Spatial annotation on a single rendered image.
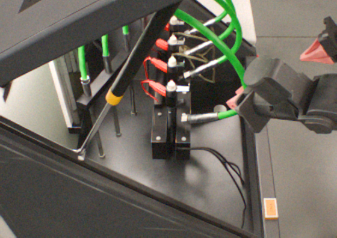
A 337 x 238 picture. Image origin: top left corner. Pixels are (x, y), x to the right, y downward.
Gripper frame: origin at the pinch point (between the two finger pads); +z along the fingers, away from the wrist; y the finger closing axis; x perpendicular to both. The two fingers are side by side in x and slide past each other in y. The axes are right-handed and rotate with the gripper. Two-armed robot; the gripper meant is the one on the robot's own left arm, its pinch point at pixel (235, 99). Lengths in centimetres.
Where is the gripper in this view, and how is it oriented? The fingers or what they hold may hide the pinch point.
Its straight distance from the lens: 85.8
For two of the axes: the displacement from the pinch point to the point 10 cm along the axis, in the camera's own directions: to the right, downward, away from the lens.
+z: -4.4, -0.7, 8.9
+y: -6.5, 7.1, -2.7
